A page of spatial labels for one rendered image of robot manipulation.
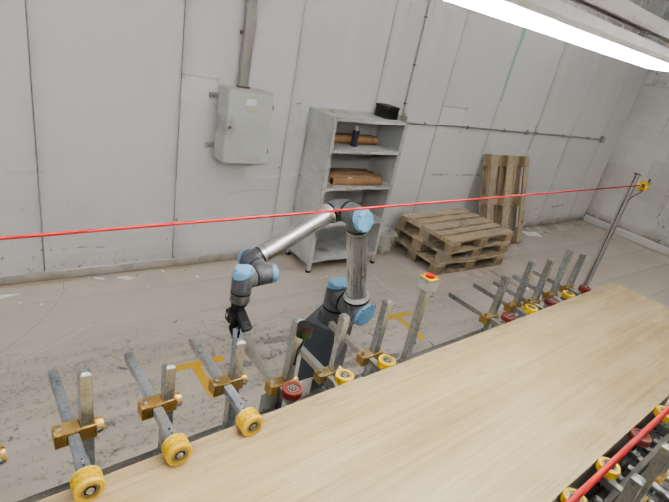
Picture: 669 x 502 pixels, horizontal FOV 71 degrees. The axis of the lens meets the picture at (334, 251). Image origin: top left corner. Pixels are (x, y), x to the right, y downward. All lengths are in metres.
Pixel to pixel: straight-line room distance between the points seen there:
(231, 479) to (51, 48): 3.08
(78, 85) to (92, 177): 0.68
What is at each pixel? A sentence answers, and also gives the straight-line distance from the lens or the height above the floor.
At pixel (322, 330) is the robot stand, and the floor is 0.58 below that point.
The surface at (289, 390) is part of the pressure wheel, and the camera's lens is 1.91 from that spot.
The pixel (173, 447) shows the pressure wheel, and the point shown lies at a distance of 1.60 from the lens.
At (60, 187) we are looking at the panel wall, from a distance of 4.10.
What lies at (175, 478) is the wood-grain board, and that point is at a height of 0.90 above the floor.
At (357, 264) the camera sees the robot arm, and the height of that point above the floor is 1.11.
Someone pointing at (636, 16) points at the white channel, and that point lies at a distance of 2.13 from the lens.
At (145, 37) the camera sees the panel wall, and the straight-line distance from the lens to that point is 3.98.
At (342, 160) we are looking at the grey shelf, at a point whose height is 1.03.
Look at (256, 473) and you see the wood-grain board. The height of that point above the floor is 0.90.
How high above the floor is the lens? 2.16
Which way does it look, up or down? 24 degrees down
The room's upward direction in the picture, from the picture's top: 12 degrees clockwise
